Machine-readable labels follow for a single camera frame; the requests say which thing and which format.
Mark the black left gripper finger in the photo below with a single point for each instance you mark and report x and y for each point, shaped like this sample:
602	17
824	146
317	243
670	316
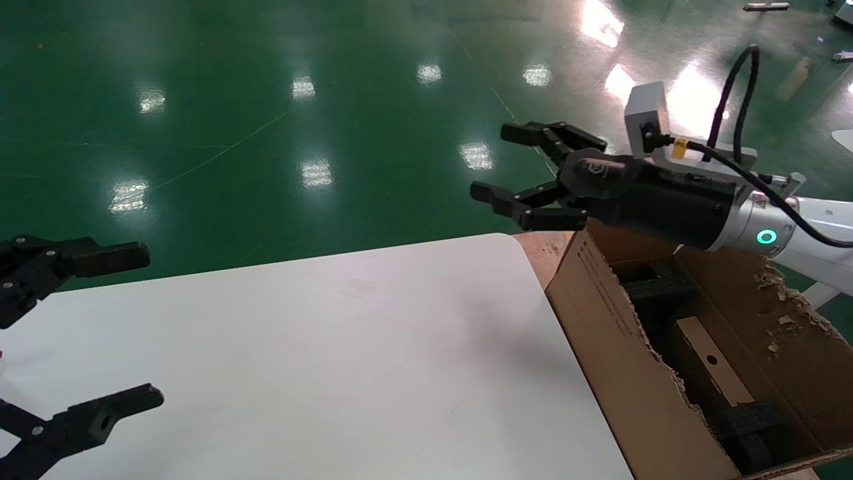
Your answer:
80	426
73	258

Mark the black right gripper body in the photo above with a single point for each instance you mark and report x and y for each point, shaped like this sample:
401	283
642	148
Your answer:
653	200

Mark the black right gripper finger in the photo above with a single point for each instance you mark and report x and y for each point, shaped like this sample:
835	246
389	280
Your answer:
553	135
540	210

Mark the small cardboard box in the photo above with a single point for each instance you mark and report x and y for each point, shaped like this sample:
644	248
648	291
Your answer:
710	360

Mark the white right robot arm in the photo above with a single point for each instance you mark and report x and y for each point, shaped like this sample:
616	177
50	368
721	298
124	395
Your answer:
820	233

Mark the big open cardboard box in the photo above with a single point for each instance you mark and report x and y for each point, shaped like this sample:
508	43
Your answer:
620	360

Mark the brown wooden table board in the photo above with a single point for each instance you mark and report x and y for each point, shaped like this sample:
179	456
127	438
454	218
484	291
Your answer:
543	256

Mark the black foam block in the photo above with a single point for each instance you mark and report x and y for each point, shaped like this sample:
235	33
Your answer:
656	286
756	433

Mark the white workshop table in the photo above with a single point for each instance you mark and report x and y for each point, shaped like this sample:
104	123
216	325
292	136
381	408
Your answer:
823	293

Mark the white round stand base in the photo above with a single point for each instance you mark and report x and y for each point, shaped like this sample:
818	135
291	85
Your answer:
845	140

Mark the grey table foot bar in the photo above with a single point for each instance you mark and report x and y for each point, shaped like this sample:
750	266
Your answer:
766	6

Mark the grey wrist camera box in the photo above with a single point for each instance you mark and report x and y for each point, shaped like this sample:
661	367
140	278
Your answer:
645	106

